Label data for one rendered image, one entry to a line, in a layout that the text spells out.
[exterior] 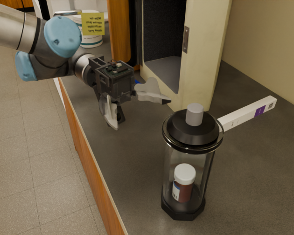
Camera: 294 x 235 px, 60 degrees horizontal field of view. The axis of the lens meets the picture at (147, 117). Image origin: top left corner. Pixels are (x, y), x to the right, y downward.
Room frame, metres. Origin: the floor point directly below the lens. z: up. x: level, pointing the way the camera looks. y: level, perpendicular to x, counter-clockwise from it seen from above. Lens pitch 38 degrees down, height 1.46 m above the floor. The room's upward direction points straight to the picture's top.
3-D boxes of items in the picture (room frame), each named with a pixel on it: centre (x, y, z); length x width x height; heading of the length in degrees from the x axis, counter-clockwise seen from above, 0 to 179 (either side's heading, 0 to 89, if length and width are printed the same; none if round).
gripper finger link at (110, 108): (0.43, 0.08, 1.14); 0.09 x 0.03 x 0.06; 4
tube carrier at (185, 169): (0.35, -0.08, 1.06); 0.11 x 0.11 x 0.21
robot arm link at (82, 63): (0.60, 0.14, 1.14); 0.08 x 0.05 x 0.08; 130
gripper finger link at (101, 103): (0.48, 0.09, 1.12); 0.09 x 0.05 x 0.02; 4
